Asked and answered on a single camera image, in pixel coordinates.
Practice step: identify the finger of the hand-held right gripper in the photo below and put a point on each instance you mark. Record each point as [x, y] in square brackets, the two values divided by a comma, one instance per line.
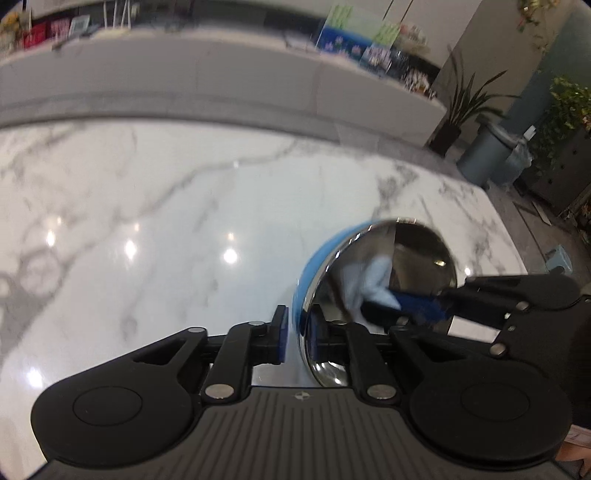
[531, 337]
[531, 288]

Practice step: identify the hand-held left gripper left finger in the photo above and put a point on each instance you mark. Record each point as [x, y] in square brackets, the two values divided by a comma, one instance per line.
[280, 337]

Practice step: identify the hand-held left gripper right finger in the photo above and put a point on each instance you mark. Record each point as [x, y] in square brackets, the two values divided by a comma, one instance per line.
[316, 339]

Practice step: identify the white cleaning cloth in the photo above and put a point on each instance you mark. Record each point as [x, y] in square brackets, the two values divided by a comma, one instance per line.
[374, 277]

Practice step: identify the steel bowl with blue outside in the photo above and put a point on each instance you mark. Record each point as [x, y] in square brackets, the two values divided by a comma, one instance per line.
[406, 258]

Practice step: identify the small blue stool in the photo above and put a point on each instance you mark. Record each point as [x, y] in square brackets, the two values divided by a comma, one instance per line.
[558, 258]

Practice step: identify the wooden plank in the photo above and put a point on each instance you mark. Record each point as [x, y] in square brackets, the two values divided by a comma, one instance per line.
[535, 212]

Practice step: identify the grey storage cabinet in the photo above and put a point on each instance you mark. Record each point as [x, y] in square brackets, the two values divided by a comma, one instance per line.
[561, 175]

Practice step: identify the clear plastic bag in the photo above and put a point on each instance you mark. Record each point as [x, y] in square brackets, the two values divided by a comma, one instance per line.
[519, 159]

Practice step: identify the grey trash bin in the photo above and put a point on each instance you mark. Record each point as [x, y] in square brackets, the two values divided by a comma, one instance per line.
[485, 150]

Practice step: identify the green ivy plant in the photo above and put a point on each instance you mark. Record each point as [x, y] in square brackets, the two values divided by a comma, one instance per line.
[565, 106]

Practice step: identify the potted long-leaf plant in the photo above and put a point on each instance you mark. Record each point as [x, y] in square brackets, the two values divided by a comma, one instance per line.
[461, 99]

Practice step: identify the black and white figurines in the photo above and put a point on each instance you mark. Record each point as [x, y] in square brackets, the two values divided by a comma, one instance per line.
[418, 83]

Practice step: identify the hanging vine plant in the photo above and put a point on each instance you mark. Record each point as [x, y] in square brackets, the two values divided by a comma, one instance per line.
[535, 21]

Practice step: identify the printed photo box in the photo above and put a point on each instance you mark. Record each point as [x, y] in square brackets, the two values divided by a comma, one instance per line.
[376, 57]

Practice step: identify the lotus painting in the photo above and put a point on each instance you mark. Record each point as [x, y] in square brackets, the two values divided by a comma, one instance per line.
[346, 32]

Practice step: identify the white router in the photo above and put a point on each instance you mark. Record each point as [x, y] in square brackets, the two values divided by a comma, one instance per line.
[108, 16]

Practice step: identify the red boxes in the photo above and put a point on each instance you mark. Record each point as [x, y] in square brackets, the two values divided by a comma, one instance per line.
[44, 33]

